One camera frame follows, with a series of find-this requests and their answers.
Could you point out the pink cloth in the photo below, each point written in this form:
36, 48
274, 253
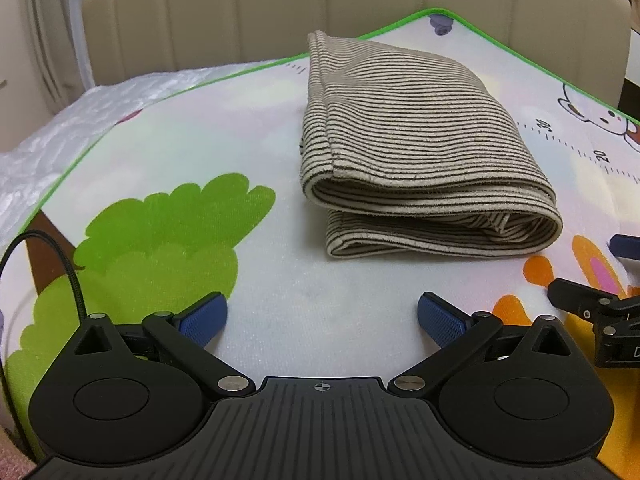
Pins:
15, 457

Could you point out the striped beige shirt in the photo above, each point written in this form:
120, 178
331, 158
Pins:
410, 125

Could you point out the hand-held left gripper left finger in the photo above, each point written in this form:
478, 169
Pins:
200, 317

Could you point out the grey curtain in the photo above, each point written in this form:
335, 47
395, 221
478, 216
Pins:
40, 35

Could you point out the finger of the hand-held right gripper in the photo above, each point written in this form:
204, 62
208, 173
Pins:
575, 297
627, 247

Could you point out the printed cartoon play mat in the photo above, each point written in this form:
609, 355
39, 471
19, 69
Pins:
280, 270

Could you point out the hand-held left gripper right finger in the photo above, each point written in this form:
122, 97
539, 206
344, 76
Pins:
442, 317

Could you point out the beige upholstered headboard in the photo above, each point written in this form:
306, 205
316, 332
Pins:
250, 10

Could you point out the white quilted bedsheet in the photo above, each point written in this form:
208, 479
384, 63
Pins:
75, 115

